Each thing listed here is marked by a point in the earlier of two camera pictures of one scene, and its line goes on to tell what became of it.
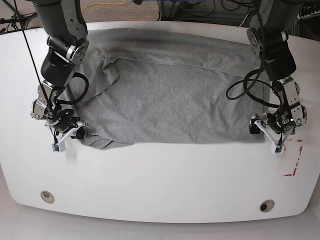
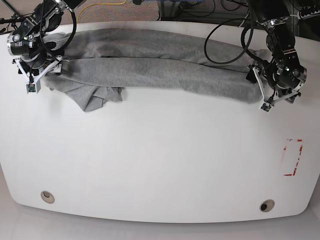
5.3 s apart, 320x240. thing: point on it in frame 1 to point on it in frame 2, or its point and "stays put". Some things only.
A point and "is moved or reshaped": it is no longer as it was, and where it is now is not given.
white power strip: x=302 y=17 stays put
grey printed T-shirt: x=157 y=85 is moved or reshaped
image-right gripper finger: x=254 y=129 to x=250 y=75
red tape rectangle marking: x=298 y=158 stays put
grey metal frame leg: x=168 y=10 stays put
